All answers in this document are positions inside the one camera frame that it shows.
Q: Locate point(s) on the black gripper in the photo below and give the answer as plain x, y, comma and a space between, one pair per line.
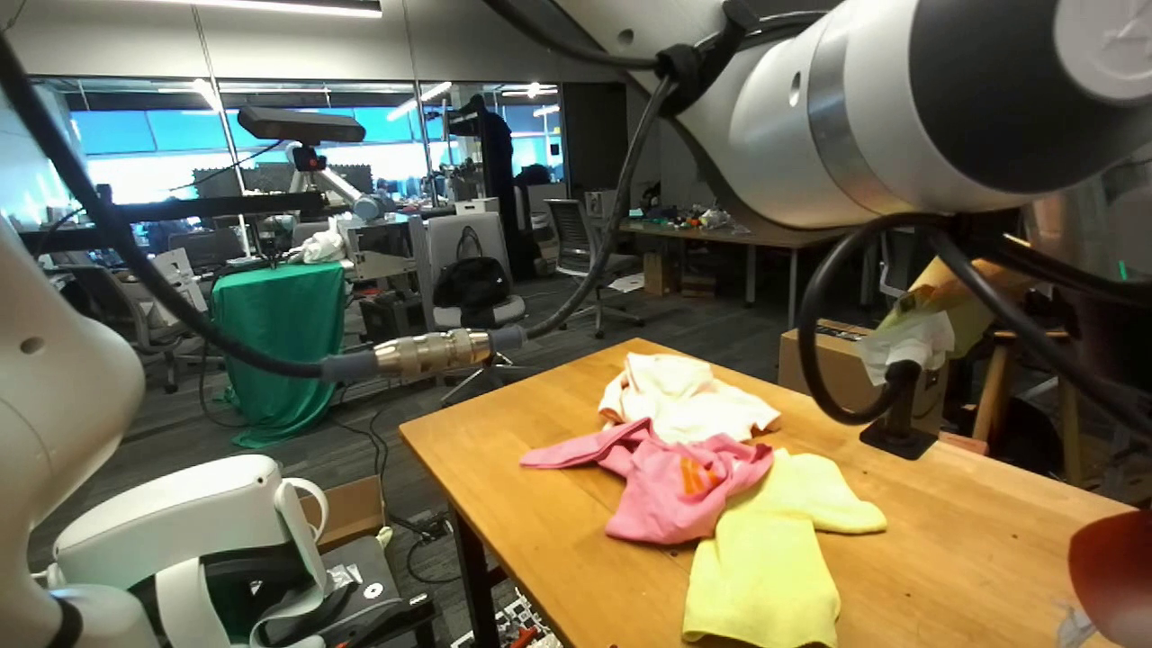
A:
1129, 360

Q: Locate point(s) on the yellow cloth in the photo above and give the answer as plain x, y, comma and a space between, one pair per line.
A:
762, 569

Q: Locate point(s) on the pink cloth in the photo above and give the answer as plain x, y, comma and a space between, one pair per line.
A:
654, 509

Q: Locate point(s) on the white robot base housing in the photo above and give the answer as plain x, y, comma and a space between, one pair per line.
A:
182, 515

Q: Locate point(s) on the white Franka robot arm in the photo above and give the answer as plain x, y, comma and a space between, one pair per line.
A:
864, 108

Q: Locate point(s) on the wooden stool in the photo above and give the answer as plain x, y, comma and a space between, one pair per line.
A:
987, 384

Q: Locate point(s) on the cardboard box with black tape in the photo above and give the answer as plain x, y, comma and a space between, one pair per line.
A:
839, 360

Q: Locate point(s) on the long wooden desk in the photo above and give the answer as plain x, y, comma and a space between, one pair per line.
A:
722, 231

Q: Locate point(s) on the grey office chair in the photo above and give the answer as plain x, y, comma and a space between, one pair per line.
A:
572, 237

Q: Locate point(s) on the black office chair with jacket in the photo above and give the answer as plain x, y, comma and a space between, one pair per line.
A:
469, 289

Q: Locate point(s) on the power strip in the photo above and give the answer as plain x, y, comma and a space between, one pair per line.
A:
515, 620

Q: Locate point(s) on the brown wooden board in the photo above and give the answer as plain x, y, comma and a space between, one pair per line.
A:
348, 509

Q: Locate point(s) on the black controller box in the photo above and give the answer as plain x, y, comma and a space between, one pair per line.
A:
365, 596

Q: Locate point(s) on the green draped cloth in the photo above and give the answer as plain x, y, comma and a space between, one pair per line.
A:
273, 325

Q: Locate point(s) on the white sign board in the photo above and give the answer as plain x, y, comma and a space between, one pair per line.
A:
182, 289

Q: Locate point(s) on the black bar camera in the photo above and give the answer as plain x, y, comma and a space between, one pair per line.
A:
301, 123

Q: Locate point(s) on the black mount bar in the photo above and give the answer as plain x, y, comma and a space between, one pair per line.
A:
182, 213

